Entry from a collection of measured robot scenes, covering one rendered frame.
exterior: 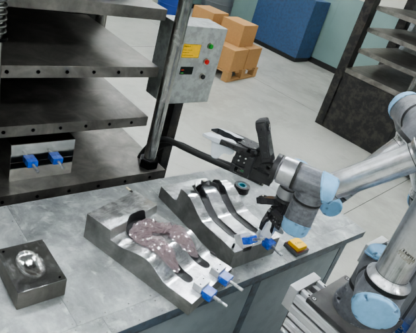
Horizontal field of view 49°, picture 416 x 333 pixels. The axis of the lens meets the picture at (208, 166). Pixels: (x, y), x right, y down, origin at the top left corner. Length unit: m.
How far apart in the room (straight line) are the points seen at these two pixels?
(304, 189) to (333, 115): 4.79
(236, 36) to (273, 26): 2.45
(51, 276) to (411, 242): 1.03
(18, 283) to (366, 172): 1.04
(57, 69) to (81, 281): 0.82
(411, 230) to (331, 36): 7.90
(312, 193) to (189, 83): 1.34
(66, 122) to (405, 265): 1.42
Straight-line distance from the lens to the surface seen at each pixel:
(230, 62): 6.39
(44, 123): 2.00
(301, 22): 8.64
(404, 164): 1.25
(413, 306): 1.66
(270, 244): 1.84
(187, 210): 1.93
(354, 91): 5.79
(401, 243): 1.19
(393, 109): 1.71
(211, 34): 2.34
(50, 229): 1.81
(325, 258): 2.41
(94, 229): 1.73
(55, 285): 1.53
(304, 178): 1.15
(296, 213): 1.20
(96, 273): 1.66
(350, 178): 1.27
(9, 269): 1.55
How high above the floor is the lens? 1.95
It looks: 28 degrees down
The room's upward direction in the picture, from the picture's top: 17 degrees clockwise
